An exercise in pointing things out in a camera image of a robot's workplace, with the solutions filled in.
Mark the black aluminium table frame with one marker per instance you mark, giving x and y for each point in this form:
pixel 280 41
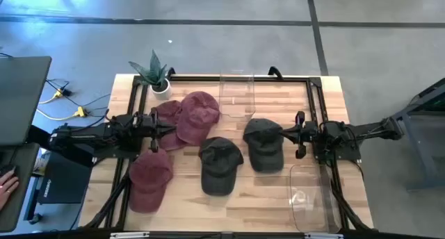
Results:
pixel 243 79

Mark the snake plant in white pot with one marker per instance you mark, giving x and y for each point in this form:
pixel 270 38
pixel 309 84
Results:
pixel 160 88

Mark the black baseball cap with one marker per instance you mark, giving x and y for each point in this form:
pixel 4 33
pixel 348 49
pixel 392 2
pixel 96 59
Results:
pixel 219 166
pixel 264 148

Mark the clear plastic bin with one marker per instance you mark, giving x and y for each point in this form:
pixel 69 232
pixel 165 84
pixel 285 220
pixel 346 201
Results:
pixel 236 93
pixel 309 197

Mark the silver metal bracket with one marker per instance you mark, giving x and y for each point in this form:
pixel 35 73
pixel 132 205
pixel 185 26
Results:
pixel 129 235
pixel 323 236

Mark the maroon baseball cap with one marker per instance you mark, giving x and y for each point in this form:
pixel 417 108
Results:
pixel 198 117
pixel 170 110
pixel 149 183

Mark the grey metal cart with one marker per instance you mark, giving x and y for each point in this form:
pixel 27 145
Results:
pixel 424 138

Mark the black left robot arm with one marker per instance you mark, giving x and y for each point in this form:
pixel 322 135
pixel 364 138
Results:
pixel 87 133

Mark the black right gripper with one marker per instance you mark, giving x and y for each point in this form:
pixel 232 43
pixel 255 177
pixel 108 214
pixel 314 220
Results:
pixel 309 134

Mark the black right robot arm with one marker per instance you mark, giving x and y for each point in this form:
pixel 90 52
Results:
pixel 368 129

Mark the person's hand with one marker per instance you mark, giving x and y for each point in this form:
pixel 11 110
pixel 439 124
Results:
pixel 7 188

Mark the black curved bracket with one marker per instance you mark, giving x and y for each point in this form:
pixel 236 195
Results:
pixel 275 72
pixel 171 72

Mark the blue stand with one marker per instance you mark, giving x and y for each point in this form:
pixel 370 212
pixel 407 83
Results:
pixel 32 197

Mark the black desk top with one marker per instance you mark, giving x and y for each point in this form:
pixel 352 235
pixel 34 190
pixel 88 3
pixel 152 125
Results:
pixel 21 207

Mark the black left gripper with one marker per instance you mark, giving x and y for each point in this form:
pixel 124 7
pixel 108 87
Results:
pixel 147 128

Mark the black Husky box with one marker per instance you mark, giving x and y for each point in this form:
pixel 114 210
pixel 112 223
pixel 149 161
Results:
pixel 66 183

